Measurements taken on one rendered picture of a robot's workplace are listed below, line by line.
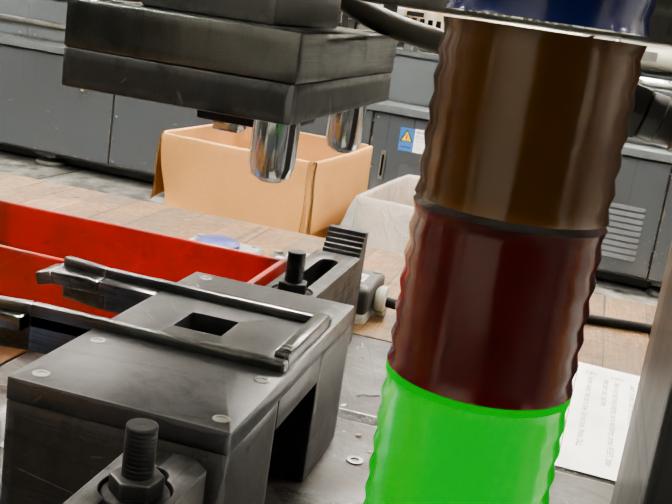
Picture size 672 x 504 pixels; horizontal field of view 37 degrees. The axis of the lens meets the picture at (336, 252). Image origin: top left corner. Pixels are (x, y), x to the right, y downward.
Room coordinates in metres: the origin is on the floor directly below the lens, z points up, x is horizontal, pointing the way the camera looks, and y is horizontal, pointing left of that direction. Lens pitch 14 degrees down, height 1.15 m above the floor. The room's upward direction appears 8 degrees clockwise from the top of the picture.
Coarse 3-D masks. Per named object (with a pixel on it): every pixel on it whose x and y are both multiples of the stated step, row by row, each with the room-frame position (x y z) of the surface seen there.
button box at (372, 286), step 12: (276, 252) 0.86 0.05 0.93; (372, 276) 0.83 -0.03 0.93; (384, 276) 0.84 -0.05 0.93; (360, 288) 0.79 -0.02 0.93; (372, 288) 0.80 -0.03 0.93; (384, 288) 0.81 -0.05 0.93; (360, 300) 0.78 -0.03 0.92; (372, 300) 0.81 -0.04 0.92; (384, 300) 0.80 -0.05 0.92; (396, 300) 0.81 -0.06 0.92; (360, 312) 0.78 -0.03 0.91; (372, 312) 0.82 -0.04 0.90; (384, 312) 0.81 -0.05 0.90; (600, 324) 0.88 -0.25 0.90; (612, 324) 0.88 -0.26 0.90; (624, 324) 0.88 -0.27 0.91; (636, 324) 0.88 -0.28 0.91; (648, 324) 0.88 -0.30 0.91
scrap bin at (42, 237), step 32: (0, 224) 0.78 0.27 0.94; (32, 224) 0.78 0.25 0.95; (64, 224) 0.77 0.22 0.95; (96, 224) 0.76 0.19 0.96; (0, 256) 0.65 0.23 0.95; (32, 256) 0.65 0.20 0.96; (64, 256) 0.77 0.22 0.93; (96, 256) 0.76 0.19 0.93; (128, 256) 0.76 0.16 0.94; (160, 256) 0.75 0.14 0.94; (192, 256) 0.74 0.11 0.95; (224, 256) 0.74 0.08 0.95; (256, 256) 0.73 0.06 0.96; (0, 288) 0.65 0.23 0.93; (32, 288) 0.65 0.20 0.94
